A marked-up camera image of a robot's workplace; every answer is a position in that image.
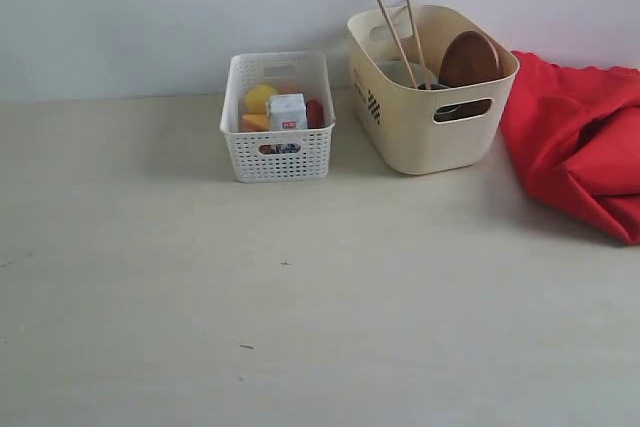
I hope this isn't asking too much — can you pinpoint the yellow cheese wedge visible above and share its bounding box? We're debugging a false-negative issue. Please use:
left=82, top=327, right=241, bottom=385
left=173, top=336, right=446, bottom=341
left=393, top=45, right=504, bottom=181
left=241, top=114, right=270, bottom=132

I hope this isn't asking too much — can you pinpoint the brown egg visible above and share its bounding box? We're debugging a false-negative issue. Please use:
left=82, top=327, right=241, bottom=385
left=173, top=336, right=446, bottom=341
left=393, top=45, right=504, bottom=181
left=279, top=85, right=302, bottom=94

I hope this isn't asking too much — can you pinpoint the cream plastic bin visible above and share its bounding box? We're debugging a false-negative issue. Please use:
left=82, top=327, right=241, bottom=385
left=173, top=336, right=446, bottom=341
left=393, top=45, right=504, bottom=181
left=347, top=5, right=519, bottom=175

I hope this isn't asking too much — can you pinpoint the blue white milk carton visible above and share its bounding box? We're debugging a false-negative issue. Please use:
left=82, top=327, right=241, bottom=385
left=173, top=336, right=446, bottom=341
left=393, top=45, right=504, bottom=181
left=266, top=93, right=308, bottom=131

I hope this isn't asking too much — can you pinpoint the red scalloped cloth mat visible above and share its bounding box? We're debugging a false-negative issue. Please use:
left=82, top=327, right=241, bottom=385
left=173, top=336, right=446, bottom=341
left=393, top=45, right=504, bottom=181
left=500, top=52, right=639, bottom=245

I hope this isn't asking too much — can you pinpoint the brown clay plate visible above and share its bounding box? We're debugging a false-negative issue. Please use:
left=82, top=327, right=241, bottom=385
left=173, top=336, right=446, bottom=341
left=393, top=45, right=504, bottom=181
left=439, top=31, right=502, bottom=88

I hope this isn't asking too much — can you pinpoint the pale green ceramic bowl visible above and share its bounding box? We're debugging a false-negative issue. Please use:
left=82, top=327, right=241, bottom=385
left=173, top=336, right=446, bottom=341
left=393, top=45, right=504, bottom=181
left=377, top=60, right=438, bottom=90

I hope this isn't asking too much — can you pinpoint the red sausage piece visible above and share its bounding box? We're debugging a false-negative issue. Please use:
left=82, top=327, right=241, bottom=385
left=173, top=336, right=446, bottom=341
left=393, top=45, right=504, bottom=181
left=306, top=99, right=325, bottom=129

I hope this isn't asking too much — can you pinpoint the white perforated plastic basket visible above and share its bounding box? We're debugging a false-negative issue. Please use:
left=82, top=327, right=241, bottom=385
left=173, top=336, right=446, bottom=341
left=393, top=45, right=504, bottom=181
left=220, top=51, right=336, bottom=183

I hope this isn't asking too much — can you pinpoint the wooden chopstick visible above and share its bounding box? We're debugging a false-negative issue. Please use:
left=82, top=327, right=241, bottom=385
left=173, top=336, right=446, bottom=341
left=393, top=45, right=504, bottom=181
left=376, top=0, right=418, bottom=89
left=406, top=0, right=431, bottom=90

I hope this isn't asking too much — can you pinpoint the stainless steel cup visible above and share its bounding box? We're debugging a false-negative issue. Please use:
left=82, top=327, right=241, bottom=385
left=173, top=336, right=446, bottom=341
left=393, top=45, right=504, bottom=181
left=418, top=82, right=461, bottom=123

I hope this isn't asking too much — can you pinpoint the yellow lemon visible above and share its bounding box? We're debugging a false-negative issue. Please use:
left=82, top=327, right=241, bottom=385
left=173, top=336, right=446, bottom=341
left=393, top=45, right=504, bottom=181
left=244, top=84, right=279, bottom=114

